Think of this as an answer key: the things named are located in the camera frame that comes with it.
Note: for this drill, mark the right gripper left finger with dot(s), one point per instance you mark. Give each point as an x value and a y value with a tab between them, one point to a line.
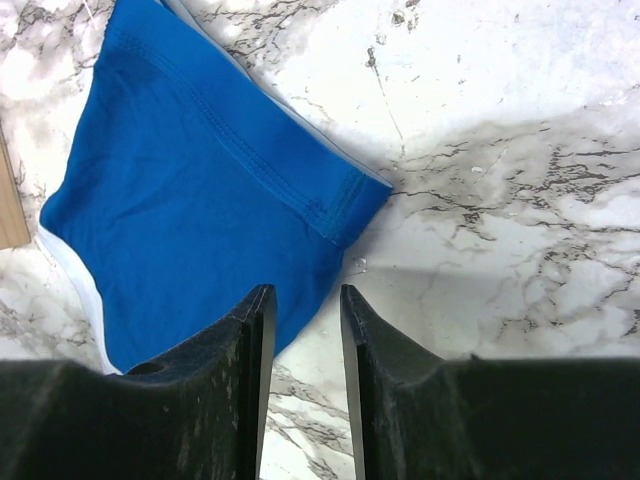
197	411

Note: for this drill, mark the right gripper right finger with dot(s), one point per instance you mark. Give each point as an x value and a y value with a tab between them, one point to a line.
414	415

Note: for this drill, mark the blue boxer underwear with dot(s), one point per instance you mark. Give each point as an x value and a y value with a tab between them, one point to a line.
186	186

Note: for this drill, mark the wooden compartment tray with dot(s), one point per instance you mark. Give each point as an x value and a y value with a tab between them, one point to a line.
14	230

